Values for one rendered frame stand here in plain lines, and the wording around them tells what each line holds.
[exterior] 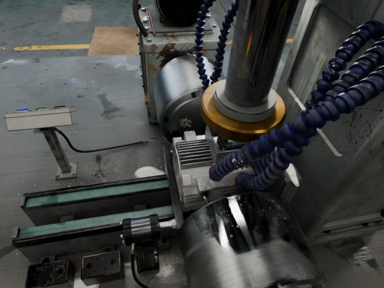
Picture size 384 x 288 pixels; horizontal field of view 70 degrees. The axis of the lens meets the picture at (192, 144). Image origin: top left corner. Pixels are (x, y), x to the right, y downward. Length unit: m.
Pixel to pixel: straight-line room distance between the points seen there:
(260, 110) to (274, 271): 0.28
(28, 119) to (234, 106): 0.58
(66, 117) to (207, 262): 0.56
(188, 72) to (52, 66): 0.96
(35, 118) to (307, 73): 0.72
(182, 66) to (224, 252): 0.55
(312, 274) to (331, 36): 0.46
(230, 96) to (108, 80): 0.97
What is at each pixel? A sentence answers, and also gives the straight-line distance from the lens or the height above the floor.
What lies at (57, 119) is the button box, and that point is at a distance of 0.86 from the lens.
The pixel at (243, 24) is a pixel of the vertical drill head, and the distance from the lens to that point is 0.47.
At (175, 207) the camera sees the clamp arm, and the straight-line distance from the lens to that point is 0.65.
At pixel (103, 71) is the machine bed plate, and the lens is 1.51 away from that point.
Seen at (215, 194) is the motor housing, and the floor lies 1.03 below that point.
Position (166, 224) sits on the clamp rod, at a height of 1.02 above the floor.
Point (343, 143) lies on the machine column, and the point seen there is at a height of 1.20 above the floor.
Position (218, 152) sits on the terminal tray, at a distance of 0.61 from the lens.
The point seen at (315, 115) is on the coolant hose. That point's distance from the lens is 0.30.
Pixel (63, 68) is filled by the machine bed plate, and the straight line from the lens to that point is 1.59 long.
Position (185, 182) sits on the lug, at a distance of 0.63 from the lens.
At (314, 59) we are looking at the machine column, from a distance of 0.71.
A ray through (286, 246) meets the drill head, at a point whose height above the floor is 1.16.
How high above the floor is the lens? 1.60
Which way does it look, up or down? 47 degrees down
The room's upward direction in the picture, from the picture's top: 4 degrees clockwise
